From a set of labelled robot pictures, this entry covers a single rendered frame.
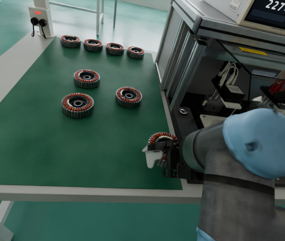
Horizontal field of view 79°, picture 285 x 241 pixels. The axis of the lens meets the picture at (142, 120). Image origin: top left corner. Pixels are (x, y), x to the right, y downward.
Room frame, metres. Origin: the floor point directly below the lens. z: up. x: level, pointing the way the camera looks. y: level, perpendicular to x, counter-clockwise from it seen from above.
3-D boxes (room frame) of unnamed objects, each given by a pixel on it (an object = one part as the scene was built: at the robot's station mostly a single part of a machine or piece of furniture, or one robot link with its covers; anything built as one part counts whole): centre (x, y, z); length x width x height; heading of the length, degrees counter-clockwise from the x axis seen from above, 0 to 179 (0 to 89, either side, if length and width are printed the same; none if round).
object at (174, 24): (0.88, -0.03, 0.91); 0.28 x 0.03 x 0.32; 14
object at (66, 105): (0.47, 0.25, 0.77); 0.11 x 0.11 x 0.04
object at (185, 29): (0.82, -0.38, 0.92); 0.66 x 0.01 x 0.30; 104
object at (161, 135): (0.33, -0.09, 0.82); 0.11 x 0.11 x 0.04
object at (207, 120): (0.54, -0.32, 0.78); 0.15 x 0.15 x 0.01; 14
